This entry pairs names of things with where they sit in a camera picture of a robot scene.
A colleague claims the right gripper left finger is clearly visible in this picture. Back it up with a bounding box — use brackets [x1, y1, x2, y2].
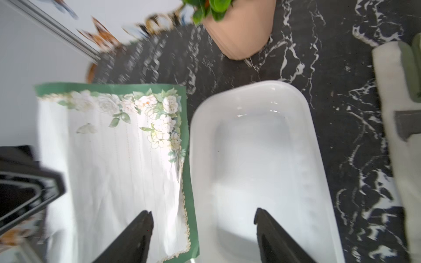
[94, 210, 154, 263]

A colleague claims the potted green plant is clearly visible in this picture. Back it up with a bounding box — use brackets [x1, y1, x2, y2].
[183, 0, 276, 60]

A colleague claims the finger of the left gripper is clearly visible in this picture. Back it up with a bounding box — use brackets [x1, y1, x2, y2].
[1, 146, 66, 235]

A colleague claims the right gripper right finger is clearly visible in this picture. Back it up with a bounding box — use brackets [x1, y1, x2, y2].
[254, 208, 315, 263]

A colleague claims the white storage box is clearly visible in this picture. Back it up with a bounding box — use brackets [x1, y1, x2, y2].
[189, 81, 344, 263]

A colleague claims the green floral bordered paper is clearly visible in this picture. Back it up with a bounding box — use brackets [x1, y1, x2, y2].
[36, 83, 200, 263]

